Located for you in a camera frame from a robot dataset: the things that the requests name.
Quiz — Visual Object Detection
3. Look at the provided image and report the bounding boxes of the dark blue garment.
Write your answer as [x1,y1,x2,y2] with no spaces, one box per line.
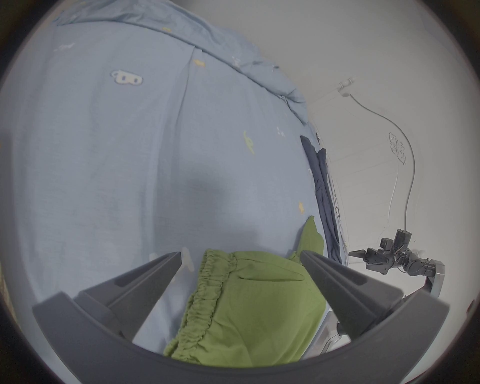
[300,135,344,265]

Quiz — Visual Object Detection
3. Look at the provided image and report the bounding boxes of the green shorts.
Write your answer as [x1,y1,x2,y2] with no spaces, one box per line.
[163,215,327,369]

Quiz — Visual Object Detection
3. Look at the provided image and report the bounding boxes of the bed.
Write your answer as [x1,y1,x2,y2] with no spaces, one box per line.
[0,0,417,361]

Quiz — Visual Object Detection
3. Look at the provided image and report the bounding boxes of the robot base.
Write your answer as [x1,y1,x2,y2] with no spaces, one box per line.
[305,309,352,361]

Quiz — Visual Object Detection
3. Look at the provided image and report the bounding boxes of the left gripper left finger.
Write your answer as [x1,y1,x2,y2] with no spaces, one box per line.
[75,252,182,340]

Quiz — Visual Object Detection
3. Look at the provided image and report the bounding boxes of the pale blue quilt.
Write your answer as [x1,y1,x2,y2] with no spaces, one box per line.
[52,0,310,125]

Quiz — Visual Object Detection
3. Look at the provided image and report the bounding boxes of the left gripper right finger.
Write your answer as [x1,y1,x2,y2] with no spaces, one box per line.
[300,250,404,338]

